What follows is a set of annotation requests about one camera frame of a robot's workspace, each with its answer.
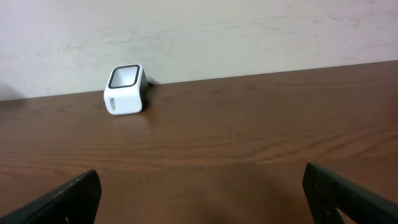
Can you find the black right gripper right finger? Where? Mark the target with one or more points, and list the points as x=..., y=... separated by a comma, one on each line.
x=328, y=193

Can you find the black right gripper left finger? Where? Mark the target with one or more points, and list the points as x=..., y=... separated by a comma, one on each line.
x=75, y=201

